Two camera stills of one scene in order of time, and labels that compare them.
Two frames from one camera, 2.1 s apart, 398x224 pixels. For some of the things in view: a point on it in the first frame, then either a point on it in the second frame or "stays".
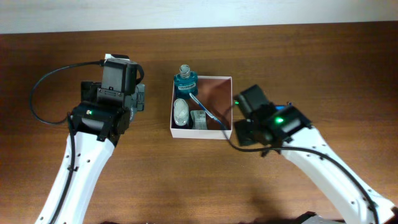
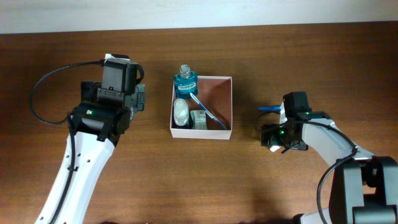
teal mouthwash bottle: [185, 83] stays
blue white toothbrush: [204, 108] stays
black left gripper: [139, 98] stays
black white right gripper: [247, 135] to [273, 139]
